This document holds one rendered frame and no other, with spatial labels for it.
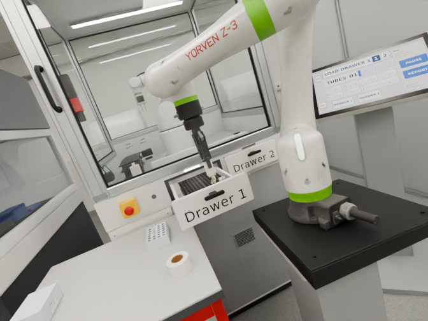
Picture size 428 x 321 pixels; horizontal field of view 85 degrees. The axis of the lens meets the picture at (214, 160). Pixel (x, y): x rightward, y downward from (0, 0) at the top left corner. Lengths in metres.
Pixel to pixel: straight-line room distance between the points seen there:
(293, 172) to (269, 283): 1.01
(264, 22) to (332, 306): 0.78
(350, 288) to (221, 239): 0.68
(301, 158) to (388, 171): 0.94
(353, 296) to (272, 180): 0.67
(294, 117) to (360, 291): 0.54
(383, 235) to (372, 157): 0.88
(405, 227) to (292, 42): 0.57
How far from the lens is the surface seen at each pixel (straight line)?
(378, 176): 1.55
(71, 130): 1.15
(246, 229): 1.34
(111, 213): 1.19
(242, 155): 1.20
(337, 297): 0.84
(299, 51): 0.82
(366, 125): 1.45
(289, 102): 0.82
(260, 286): 1.56
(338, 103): 1.35
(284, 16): 0.68
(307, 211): 0.72
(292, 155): 0.66
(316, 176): 0.68
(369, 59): 1.48
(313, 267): 0.58
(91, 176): 1.16
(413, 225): 0.71
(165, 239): 0.95
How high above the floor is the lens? 1.20
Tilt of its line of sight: 13 degrees down
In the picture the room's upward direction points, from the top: 18 degrees counter-clockwise
